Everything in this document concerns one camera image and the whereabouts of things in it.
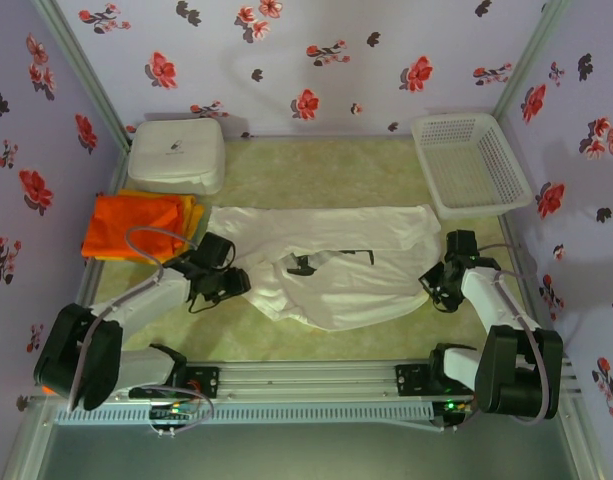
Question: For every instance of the white zippered storage case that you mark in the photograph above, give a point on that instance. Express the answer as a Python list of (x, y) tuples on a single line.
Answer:
[(176, 155)]

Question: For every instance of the white t-shirt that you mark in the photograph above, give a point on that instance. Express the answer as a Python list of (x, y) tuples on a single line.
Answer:
[(346, 295)]

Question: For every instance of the orange t-shirt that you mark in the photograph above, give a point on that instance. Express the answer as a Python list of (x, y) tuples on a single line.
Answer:
[(121, 220)]

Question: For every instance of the green-lit right controller board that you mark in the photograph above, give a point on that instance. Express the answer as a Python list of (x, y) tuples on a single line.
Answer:
[(451, 407)]

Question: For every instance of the yellow t-shirt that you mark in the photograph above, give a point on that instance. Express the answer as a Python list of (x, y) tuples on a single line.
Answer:
[(193, 210)]

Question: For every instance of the green-lit controller board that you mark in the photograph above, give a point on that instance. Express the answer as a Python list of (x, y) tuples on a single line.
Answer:
[(173, 412), (451, 407)]

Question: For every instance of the green-lit left controller board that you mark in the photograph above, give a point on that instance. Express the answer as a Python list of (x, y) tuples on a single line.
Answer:
[(173, 412)]

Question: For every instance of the aluminium frame post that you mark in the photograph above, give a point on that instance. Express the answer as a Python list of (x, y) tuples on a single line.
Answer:
[(528, 55), (81, 70)]

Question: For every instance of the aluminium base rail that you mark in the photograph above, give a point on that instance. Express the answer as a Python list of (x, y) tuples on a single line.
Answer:
[(306, 380)]

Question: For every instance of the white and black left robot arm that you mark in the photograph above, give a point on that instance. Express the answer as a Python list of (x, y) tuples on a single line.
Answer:
[(146, 300)]

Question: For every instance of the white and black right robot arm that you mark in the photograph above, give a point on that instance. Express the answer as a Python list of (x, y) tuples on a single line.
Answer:
[(478, 295)]

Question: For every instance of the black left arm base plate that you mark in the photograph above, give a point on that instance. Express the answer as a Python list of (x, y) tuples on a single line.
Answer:
[(206, 382)]

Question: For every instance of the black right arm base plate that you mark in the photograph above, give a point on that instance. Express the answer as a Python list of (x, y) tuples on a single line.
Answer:
[(411, 382)]

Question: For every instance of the white perforated plastic basket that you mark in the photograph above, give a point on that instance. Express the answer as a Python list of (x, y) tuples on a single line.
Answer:
[(471, 165)]

